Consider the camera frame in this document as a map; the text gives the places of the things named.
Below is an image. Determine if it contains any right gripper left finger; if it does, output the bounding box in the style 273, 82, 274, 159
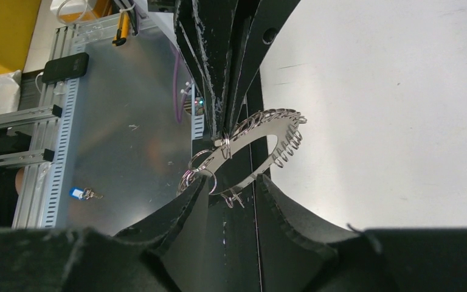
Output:
0, 177, 206, 291

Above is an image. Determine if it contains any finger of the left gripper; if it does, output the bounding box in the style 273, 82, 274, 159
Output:
224, 1, 299, 135
173, 1, 238, 139

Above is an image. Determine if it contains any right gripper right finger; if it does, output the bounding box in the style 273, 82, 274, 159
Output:
255, 175, 467, 291

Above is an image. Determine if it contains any metal disc with keyrings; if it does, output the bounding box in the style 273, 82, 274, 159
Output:
176, 108, 308, 209

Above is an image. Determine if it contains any spare key with blue tag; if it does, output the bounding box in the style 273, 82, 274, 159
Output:
69, 187, 103, 201

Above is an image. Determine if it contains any left circuit board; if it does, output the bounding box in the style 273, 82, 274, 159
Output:
184, 97, 205, 116

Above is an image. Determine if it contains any black power bank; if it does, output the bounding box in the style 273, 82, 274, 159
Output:
41, 52, 90, 85

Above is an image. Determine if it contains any white slotted cable duct left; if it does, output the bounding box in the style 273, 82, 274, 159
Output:
39, 79, 83, 228

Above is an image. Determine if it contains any yellow handled tool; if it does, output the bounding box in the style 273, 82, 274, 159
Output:
112, 10, 130, 47

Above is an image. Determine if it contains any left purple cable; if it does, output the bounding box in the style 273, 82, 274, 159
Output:
171, 44, 194, 123

